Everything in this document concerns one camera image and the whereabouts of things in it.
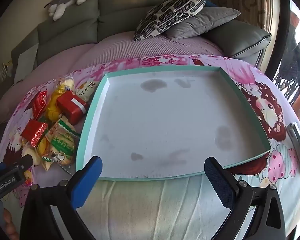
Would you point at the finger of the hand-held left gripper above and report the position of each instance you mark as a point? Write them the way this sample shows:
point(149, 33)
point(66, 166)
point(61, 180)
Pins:
point(23, 162)

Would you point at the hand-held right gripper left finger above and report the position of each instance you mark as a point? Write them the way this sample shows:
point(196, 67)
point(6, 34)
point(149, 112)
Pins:
point(87, 181)

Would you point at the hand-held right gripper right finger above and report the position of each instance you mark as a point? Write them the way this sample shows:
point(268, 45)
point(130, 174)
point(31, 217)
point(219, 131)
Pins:
point(220, 182)

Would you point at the green white cracker packet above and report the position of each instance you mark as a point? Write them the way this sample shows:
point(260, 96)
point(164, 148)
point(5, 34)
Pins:
point(61, 145)

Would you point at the yellow soft bread packet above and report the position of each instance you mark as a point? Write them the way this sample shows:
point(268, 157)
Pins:
point(52, 110)

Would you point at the red printed snack packet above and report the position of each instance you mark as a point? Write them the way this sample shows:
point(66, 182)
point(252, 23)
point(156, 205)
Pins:
point(40, 102)

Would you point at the red box with white stripe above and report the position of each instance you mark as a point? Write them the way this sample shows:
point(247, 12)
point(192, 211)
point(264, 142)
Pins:
point(70, 105)

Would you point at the teal-rimmed white tray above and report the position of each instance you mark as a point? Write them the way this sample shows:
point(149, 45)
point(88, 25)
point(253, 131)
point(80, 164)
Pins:
point(165, 120)

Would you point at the person's left hand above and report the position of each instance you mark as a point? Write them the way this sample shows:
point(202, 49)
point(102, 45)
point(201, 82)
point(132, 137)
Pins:
point(11, 226)

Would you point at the printed blanket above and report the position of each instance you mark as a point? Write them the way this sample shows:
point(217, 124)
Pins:
point(152, 205)

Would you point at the round candy clear packet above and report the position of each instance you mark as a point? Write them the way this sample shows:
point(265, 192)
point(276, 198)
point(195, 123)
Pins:
point(66, 83)

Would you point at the white cushion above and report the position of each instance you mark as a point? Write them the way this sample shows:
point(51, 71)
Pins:
point(25, 65)

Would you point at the dark chair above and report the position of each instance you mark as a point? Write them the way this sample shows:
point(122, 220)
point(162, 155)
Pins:
point(292, 77)

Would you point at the pink sofa cover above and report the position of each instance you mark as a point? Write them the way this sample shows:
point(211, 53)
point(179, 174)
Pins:
point(115, 50)

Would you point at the grey pillow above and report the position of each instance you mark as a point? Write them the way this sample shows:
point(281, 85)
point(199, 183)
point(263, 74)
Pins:
point(202, 22)

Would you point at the grey white plush dog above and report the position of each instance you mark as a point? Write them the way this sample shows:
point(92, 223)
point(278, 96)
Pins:
point(62, 5)

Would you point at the grey sofa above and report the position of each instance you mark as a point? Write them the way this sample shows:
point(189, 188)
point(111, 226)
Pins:
point(115, 7)

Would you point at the black white patterned pillow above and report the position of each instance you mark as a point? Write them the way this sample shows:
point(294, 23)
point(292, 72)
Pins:
point(170, 12)

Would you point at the blue cloth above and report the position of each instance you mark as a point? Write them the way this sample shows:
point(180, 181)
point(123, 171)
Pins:
point(210, 4)

